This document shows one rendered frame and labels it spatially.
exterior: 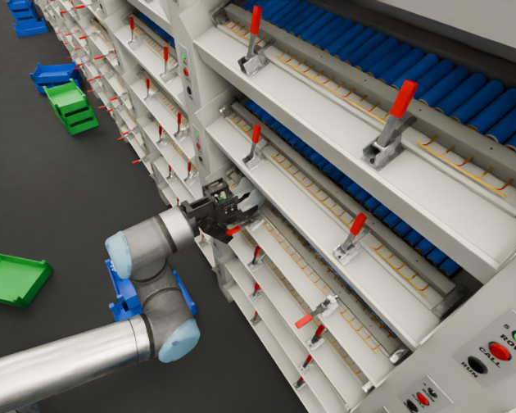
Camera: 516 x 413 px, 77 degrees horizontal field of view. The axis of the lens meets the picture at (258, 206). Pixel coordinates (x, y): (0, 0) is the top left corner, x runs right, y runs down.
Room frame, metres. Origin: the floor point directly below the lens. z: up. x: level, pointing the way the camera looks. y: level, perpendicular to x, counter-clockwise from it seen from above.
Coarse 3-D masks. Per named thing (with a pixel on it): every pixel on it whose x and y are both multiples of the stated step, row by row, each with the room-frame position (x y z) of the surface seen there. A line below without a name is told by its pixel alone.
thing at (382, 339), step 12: (264, 204) 0.54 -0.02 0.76; (276, 216) 0.50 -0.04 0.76; (276, 228) 0.48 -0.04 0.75; (288, 240) 0.44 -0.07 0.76; (288, 252) 0.42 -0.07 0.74; (300, 252) 0.41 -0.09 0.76; (312, 264) 0.38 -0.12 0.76; (324, 276) 0.35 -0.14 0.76; (336, 288) 0.32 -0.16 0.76; (348, 300) 0.29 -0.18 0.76; (360, 312) 0.27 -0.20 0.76; (372, 324) 0.24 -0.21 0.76; (360, 336) 0.23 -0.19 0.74; (384, 336) 0.22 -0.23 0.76; (372, 348) 0.21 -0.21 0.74; (384, 348) 0.20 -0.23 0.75; (396, 348) 0.20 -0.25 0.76
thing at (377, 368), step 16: (208, 176) 0.64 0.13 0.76; (224, 176) 0.67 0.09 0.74; (240, 176) 0.67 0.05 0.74; (256, 240) 0.47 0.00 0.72; (272, 240) 0.46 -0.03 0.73; (304, 240) 0.45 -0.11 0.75; (272, 256) 0.42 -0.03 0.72; (288, 256) 0.41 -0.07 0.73; (288, 272) 0.38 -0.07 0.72; (304, 272) 0.37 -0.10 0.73; (304, 288) 0.34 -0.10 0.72; (320, 288) 0.33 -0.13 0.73; (336, 320) 0.27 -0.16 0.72; (352, 320) 0.26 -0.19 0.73; (336, 336) 0.24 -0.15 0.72; (352, 336) 0.24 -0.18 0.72; (368, 336) 0.23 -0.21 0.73; (352, 352) 0.21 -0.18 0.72; (368, 352) 0.20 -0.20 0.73; (400, 352) 0.19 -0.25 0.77; (368, 368) 0.18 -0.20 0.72; (384, 368) 0.18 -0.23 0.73
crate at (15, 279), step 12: (0, 264) 0.85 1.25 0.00; (12, 264) 0.85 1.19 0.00; (24, 264) 0.85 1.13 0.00; (36, 264) 0.83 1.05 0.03; (48, 264) 0.82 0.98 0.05; (0, 276) 0.78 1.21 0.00; (12, 276) 0.78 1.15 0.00; (24, 276) 0.78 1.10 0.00; (36, 276) 0.78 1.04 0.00; (48, 276) 0.78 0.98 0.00; (0, 288) 0.72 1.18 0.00; (12, 288) 0.72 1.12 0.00; (24, 288) 0.72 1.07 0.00; (36, 288) 0.71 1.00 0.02; (0, 300) 0.65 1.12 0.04; (12, 300) 0.66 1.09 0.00; (24, 300) 0.64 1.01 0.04
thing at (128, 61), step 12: (108, 0) 1.24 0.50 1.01; (120, 0) 1.27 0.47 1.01; (108, 12) 1.24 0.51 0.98; (120, 48) 1.24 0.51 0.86; (120, 60) 1.25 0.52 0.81; (132, 60) 1.26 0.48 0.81; (120, 72) 1.31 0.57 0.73; (132, 96) 1.24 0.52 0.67; (132, 108) 1.31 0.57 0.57; (144, 108) 1.25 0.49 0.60; (144, 132) 1.24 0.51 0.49; (156, 168) 1.24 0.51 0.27; (156, 180) 1.28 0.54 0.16; (168, 204) 1.24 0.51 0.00
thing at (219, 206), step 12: (216, 180) 0.53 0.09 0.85; (204, 192) 0.50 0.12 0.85; (216, 192) 0.51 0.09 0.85; (228, 192) 0.51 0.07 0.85; (192, 204) 0.46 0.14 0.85; (204, 204) 0.46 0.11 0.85; (216, 204) 0.46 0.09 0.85; (228, 204) 0.48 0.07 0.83; (192, 216) 0.44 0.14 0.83; (204, 216) 0.46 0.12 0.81; (216, 216) 0.47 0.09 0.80; (228, 216) 0.48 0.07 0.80; (192, 228) 0.43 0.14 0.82
